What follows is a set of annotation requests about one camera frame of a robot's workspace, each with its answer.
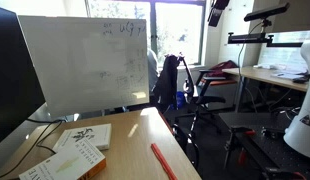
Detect black camera cable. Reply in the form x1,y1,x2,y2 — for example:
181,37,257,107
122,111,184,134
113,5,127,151
236,21,265,113

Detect red marker pen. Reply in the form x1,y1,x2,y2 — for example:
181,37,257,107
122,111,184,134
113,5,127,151
150,143,179,180

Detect black perforated robot table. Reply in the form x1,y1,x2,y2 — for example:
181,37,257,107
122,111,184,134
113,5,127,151
218,111,310,180

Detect papers on desk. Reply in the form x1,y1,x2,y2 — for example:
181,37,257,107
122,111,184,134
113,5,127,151
270,70,307,81

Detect wooden office desk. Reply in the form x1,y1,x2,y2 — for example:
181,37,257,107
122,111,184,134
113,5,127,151
221,65,309,113

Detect red bag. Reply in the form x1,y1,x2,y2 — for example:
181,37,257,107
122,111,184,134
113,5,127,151
208,59,239,78

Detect white book with orange spine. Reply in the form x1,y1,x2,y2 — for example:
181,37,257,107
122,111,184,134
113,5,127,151
18,138,107,180

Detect black computer monitor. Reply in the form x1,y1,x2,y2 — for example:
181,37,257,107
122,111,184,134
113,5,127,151
0,4,46,148

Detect large whiteboard with faint writing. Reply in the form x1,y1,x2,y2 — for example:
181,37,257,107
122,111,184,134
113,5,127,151
17,14,150,118

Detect black jacket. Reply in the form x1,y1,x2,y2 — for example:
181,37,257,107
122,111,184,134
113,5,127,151
153,54,181,113

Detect chair with orange seat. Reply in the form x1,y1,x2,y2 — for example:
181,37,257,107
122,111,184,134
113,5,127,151
196,68,238,88

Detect person in grey shirt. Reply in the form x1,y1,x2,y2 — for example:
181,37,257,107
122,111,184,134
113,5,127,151
147,48,160,93

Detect black hanging object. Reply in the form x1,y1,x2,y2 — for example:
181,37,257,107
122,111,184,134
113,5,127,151
207,0,231,28

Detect black clamp with orange handle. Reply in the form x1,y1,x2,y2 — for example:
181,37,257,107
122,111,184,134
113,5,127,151
224,125,257,168
260,166,308,180

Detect black office chair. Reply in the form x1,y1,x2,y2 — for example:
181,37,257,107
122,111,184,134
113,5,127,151
168,53,229,169

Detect white game box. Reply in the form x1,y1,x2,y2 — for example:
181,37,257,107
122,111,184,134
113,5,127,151
52,123,113,154

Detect blue bottle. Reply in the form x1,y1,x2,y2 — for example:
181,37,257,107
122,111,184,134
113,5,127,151
175,90,187,110

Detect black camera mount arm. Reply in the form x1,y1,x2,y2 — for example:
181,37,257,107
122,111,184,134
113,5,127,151
227,19,304,48

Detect black monitor cable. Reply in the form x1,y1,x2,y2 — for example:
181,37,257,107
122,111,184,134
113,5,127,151
0,117,68,180

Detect black stereo camera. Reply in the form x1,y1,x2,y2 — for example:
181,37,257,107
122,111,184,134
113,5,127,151
243,2,291,23

